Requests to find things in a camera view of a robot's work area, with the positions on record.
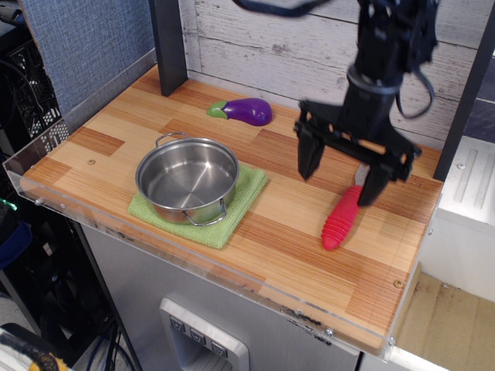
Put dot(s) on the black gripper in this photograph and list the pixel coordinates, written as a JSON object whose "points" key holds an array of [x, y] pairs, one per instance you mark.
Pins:
{"points": [[360, 128]]}

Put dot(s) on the red handled metal fork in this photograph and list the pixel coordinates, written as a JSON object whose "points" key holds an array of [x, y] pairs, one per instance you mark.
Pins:
{"points": [[340, 221]]}

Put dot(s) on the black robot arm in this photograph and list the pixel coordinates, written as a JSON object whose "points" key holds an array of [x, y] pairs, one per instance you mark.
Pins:
{"points": [[394, 38]]}

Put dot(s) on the green cloth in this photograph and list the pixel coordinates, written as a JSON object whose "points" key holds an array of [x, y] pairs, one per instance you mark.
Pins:
{"points": [[250, 183]]}

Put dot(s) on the purple toy eggplant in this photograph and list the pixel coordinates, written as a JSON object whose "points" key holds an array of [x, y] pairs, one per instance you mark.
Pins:
{"points": [[253, 111]]}

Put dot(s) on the clear acrylic table guard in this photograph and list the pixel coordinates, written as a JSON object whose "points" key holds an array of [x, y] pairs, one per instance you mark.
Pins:
{"points": [[351, 295]]}

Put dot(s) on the white toy sink unit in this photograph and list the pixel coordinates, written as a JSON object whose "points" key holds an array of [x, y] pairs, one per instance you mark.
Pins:
{"points": [[458, 248]]}

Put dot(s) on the stainless steel pot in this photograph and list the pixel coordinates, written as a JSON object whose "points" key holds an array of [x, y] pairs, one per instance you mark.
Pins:
{"points": [[188, 180]]}

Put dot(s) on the silver toy fridge front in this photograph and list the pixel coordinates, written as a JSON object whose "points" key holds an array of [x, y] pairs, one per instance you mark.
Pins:
{"points": [[137, 282]]}

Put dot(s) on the blue fabric panel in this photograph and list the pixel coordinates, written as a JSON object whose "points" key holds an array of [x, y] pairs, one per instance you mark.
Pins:
{"points": [[91, 50]]}

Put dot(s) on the black plastic crate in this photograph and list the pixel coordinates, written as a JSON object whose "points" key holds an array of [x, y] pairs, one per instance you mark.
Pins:
{"points": [[29, 108]]}

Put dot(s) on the dark grey right post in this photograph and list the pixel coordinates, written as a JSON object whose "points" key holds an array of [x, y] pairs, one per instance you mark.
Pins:
{"points": [[468, 98]]}

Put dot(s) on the dark grey post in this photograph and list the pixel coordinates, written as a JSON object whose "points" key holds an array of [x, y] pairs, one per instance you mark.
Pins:
{"points": [[468, 98], [169, 44]]}

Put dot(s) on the dark grey left post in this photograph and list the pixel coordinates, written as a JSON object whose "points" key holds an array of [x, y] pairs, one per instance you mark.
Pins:
{"points": [[169, 44]]}

